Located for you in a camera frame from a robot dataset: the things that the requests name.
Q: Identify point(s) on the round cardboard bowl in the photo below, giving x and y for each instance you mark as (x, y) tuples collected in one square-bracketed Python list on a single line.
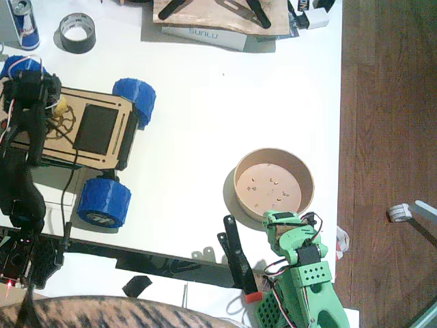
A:
[(273, 184)]

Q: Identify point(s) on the black tape roll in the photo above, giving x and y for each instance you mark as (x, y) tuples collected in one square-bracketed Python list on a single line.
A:
[(78, 46)]

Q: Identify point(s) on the black clamp with red tip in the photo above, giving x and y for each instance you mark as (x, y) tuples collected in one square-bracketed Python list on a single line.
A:
[(239, 259)]

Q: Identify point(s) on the wooden microrover chassis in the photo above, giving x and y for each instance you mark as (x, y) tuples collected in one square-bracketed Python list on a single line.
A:
[(88, 97)]

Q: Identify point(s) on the red white plastic bag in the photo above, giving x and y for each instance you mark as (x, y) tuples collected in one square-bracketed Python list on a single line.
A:
[(342, 242)]

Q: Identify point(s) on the brown striped fabric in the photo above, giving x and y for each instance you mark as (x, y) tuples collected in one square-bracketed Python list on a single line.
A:
[(102, 312)]

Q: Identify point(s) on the small yellow potato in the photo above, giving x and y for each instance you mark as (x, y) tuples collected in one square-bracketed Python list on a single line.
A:
[(63, 107)]

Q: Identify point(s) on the brown wooden board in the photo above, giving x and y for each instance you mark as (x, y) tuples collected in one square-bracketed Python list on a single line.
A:
[(211, 20)]

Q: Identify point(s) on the black labelled package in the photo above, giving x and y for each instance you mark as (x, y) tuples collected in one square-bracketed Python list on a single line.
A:
[(297, 20)]

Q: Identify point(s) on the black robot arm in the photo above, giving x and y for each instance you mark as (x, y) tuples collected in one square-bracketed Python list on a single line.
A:
[(20, 198)]

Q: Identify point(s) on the black flat plastic piece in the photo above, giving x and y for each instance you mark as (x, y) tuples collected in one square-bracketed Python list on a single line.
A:
[(136, 285)]

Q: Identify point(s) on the red bull drink can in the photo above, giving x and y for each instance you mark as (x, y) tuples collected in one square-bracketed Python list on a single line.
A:
[(25, 27)]

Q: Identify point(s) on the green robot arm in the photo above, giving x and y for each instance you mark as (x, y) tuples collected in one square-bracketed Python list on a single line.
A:
[(314, 297)]

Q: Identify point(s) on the small metal bracket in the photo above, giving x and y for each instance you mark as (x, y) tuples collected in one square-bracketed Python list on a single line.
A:
[(196, 255), (209, 253)]

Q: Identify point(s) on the white furniture bar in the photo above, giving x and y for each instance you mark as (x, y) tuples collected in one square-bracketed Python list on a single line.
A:
[(426, 208)]

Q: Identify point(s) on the black flat strip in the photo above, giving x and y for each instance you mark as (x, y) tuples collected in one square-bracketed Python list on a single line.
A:
[(172, 8), (259, 13)]

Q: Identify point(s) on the small white box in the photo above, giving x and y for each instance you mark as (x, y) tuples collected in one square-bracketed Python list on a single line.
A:
[(317, 18)]

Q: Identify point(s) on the white sunlu box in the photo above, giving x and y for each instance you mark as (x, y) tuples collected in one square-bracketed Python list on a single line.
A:
[(205, 36)]

